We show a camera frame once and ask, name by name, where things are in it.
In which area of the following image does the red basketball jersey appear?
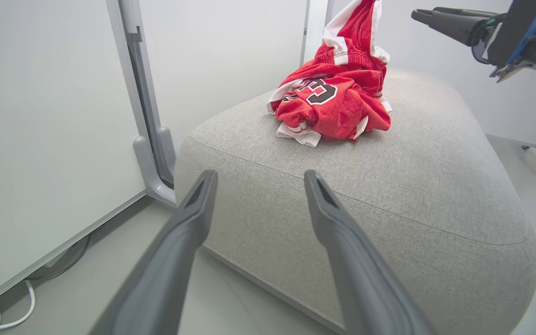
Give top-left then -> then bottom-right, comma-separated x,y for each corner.
266,0 -> 394,148

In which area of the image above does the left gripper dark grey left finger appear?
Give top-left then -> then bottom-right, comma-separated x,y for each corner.
88,169 -> 218,335

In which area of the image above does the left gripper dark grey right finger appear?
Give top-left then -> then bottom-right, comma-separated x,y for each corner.
303,169 -> 437,335

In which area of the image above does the grey panel stand post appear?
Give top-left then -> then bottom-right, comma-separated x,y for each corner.
106,0 -> 177,207

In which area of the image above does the black floor cable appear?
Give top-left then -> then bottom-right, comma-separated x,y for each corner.
25,234 -> 93,281

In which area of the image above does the white vertical frame post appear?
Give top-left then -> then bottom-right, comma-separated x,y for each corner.
299,0 -> 334,67

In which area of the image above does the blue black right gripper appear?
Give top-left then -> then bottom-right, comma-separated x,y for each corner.
410,0 -> 536,90

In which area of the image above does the white partition panel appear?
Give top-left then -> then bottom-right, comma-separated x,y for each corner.
0,0 -> 148,318

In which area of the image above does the white floor cable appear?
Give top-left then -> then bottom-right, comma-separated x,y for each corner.
0,278 -> 37,335

